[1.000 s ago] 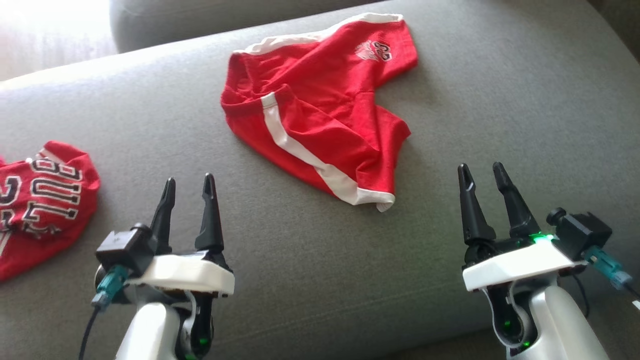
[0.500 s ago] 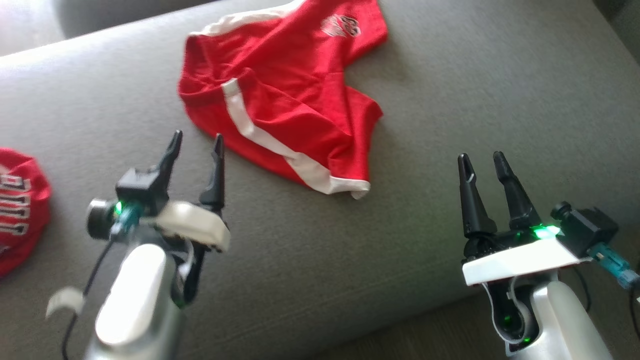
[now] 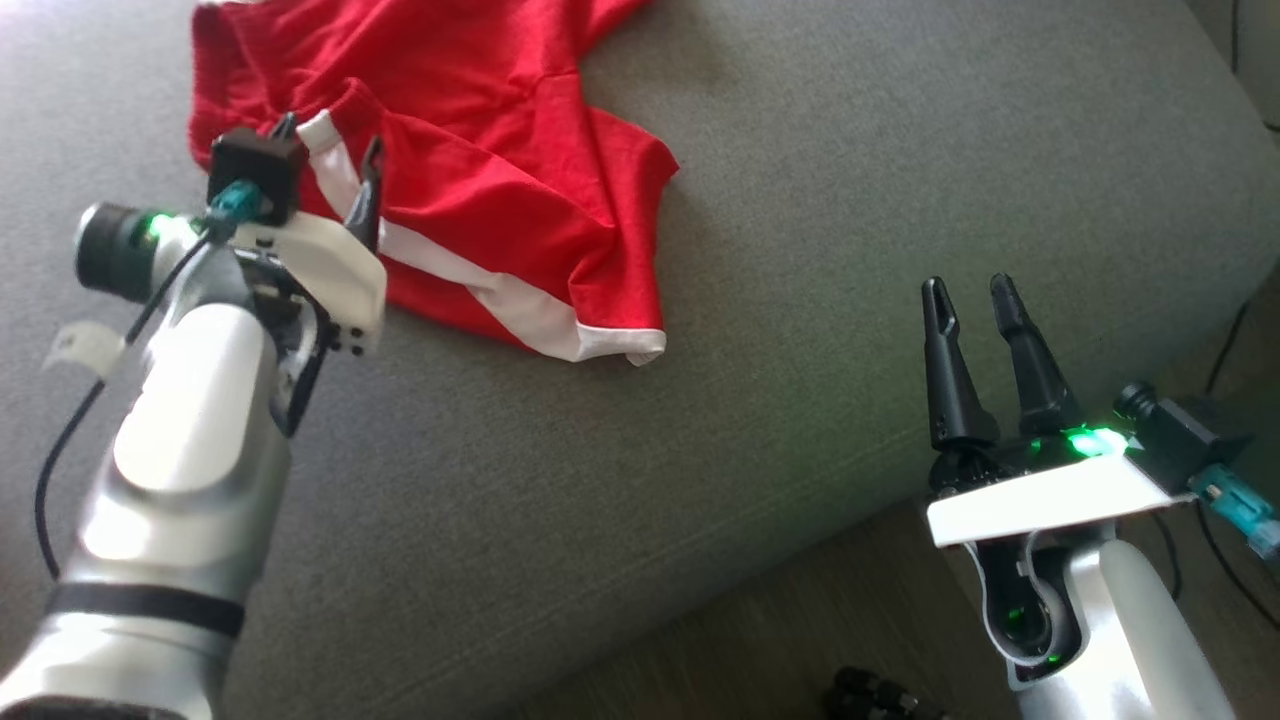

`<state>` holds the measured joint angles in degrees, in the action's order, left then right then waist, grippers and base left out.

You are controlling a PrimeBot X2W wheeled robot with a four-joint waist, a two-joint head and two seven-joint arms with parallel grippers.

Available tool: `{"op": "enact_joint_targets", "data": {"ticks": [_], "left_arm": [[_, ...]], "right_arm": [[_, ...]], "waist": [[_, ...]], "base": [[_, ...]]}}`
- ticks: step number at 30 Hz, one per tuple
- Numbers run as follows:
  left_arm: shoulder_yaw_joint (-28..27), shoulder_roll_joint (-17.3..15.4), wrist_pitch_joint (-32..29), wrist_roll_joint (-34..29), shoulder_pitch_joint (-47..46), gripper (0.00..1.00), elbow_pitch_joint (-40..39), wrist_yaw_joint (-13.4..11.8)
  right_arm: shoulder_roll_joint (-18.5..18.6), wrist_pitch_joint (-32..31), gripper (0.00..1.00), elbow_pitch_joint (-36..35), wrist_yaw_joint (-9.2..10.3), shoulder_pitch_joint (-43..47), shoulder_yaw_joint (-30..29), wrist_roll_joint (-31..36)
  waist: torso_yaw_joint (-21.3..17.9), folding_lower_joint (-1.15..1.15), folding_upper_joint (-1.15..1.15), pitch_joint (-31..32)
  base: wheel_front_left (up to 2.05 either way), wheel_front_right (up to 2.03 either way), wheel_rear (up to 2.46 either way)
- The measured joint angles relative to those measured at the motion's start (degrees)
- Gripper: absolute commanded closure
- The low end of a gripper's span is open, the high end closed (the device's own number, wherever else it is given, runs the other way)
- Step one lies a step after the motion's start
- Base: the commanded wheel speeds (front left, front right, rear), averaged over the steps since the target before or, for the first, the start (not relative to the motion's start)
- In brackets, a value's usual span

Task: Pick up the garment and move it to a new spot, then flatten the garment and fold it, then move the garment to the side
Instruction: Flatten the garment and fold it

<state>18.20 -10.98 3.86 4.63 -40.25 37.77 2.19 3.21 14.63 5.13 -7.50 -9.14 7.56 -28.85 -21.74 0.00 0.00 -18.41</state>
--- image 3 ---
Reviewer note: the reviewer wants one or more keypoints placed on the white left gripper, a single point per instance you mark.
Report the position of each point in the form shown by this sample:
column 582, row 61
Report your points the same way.
column 330, row 270

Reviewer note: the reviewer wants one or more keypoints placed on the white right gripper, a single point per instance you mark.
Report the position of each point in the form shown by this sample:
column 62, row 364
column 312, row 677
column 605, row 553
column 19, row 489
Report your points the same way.
column 1050, row 490

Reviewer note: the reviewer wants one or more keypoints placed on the red shorts with white stripe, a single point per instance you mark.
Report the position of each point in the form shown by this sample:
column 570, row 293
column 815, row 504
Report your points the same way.
column 480, row 150

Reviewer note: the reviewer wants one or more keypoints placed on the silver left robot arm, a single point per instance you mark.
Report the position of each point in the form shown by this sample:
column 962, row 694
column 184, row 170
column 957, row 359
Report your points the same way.
column 190, row 430

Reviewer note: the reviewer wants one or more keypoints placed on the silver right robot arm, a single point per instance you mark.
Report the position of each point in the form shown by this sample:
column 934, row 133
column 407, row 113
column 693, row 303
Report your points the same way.
column 1130, row 640

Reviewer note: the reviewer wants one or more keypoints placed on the black knobbed robot base part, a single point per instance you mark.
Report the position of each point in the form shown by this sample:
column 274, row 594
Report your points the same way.
column 875, row 695

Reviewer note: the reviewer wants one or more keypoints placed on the large grey fabric ottoman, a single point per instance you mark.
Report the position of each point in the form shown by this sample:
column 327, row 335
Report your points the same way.
column 700, row 420

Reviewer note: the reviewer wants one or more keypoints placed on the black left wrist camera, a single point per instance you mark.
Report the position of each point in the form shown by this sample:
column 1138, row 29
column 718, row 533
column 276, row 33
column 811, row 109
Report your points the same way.
column 255, row 165

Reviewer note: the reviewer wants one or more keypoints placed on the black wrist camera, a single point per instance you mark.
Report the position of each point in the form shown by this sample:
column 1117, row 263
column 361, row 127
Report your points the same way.
column 255, row 165
column 1185, row 440

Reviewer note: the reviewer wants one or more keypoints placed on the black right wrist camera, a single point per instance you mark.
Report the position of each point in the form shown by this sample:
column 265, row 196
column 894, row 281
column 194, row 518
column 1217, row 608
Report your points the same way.
column 1185, row 440

